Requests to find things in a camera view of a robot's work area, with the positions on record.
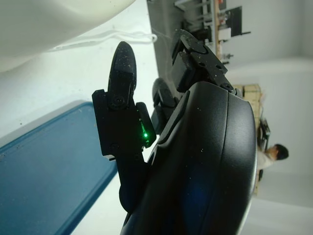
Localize seated person in white shirt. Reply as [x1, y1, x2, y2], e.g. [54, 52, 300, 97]
[256, 143, 290, 170]

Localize white toaster power cord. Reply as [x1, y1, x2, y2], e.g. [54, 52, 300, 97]
[47, 30, 158, 52]

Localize blue rectangular tray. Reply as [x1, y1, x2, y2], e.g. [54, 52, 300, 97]
[0, 101, 118, 235]

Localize metal shelving rack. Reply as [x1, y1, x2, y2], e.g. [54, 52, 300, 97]
[174, 0, 251, 65]

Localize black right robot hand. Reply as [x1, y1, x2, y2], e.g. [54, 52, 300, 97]
[92, 28, 259, 235]

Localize white two-slot toaster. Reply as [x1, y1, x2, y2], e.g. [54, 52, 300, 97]
[0, 0, 136, 73]

